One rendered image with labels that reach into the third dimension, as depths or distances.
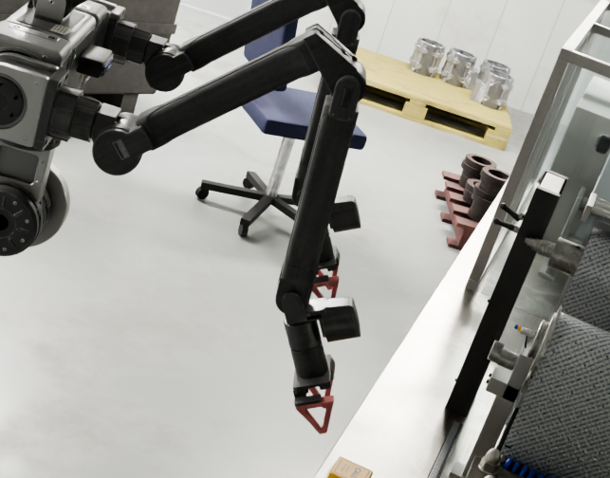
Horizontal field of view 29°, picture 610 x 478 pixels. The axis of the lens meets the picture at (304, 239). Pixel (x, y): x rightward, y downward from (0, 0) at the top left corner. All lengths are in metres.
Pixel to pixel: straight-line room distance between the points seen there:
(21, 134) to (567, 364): 1.03
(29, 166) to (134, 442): 1.67
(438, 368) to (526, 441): 0.58
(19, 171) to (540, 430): 1.08
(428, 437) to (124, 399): 1.68
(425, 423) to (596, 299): 0.46
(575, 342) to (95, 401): 2.10
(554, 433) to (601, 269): 0.35
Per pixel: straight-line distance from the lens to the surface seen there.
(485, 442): 2.37
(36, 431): 3.74
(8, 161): 2.29
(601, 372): 2.19
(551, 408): 2.23
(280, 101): 5.46
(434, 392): 2.69
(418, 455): 2.43
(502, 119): 8.22
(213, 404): 4.09
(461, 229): 6.15
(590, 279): 2.38
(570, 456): 2.26
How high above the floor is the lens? 2.12
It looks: 22 degrees down
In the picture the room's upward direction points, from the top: 19 degrees clockwise
